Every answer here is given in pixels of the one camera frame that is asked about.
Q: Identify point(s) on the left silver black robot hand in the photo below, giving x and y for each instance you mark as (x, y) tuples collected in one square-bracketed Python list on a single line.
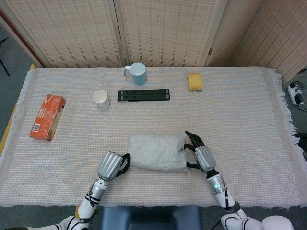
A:
[(109, 165)]

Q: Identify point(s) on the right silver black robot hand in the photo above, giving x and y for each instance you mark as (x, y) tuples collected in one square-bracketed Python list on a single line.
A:
[(205, 158)]

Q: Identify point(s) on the grey cloth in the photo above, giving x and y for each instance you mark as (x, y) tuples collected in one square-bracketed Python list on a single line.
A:
[(185, 153)]

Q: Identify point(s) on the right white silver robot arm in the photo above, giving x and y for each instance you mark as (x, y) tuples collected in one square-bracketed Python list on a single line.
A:
[(221, 191)]

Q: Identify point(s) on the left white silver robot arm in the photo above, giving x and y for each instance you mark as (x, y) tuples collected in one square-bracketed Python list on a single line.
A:
[(92, 194)]

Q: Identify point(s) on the white folded clothes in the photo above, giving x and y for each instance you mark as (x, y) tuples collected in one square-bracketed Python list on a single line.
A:
[(156, 151)]

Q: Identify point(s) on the beige woven tablecloth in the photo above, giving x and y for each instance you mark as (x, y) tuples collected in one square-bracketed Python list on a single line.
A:
[(168, 115)]

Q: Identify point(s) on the white paper cup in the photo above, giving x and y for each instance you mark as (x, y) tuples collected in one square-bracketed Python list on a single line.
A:
[(102, 99)]

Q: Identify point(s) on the dark blue robot torso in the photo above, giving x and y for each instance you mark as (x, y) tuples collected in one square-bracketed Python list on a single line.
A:
[(151, 218)]

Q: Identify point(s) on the yellow sponge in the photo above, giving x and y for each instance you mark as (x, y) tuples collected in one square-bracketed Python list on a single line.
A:
[(194, 82)]

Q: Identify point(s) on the black folding stand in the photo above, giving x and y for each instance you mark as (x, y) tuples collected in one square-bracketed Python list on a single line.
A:
[(144, 95)]

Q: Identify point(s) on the orange cardboard box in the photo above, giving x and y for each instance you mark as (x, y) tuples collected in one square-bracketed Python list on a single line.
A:
[(46, 117)]

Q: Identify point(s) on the light blue plastic mug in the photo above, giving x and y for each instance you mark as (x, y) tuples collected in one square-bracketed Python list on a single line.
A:
[(139, 76)]

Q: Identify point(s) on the metal screen hinge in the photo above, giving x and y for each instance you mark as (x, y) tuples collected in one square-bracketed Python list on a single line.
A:
[(211, 51)]

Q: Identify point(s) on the white power strip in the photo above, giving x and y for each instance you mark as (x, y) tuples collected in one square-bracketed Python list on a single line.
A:
[(295, 92)]

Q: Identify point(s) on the woven folding screen panel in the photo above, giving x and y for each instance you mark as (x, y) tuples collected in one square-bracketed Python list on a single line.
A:
[(237, 31), (72, 31), (168, 31), (283, 43)]

